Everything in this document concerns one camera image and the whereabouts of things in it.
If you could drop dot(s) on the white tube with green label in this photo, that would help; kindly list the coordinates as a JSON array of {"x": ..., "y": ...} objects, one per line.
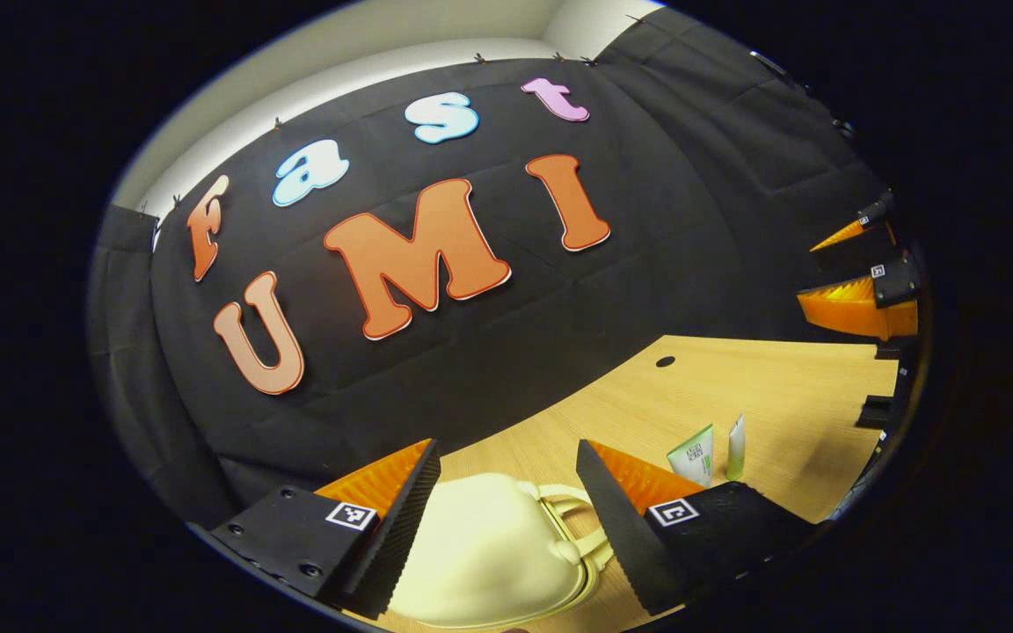
[{"x": 693, "y": 457}]

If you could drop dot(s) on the small white green-capped tube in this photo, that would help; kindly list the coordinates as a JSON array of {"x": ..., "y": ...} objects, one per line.
[{"x": 736, "y": 453}]

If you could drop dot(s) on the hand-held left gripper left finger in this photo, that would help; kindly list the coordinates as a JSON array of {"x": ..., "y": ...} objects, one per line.
[{"x": 401, "y": 536}]

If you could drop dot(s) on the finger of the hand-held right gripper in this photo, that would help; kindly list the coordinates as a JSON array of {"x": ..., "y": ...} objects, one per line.
[
  {"x": 841, "y": 236},
  {"x": 849, "y": 308}
]

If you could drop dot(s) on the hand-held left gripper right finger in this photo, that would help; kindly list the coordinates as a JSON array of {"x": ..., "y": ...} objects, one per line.
[{"x": 616, "y": 527}]

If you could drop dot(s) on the cream suitcase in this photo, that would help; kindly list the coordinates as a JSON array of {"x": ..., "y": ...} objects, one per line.
[{"x": 489, "y": 554}]

